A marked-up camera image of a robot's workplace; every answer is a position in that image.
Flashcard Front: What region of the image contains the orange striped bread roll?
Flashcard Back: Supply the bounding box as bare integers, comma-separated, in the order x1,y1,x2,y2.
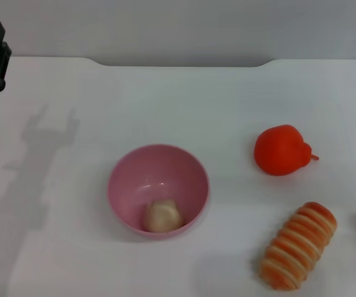
259,202,338,291

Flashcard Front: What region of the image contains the beige egg yolk pastry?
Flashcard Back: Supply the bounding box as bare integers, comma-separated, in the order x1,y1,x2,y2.
143,199,185,233

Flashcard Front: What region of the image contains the red toy apple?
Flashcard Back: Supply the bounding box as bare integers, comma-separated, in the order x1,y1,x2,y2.
254,124,321,177

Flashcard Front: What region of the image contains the pink plastic bowl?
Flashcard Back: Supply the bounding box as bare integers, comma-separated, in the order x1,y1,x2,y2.
107,143,211,241

